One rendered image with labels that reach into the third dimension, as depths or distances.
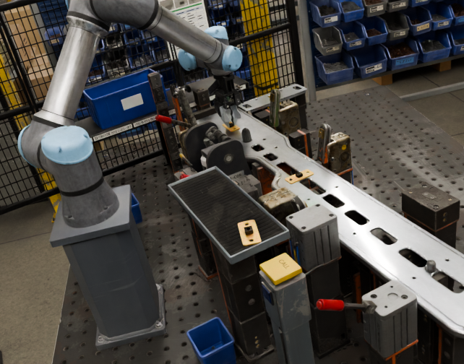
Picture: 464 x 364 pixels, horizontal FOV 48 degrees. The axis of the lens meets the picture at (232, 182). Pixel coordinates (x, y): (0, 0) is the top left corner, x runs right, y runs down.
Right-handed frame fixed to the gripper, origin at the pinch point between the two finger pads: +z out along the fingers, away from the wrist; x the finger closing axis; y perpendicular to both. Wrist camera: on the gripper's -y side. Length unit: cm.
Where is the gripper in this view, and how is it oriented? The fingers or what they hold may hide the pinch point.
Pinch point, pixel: (230, 122)
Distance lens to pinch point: 194.5
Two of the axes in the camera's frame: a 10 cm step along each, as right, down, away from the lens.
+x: 8.8, -3.6, 3.0
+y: 4.4, 3.9, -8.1
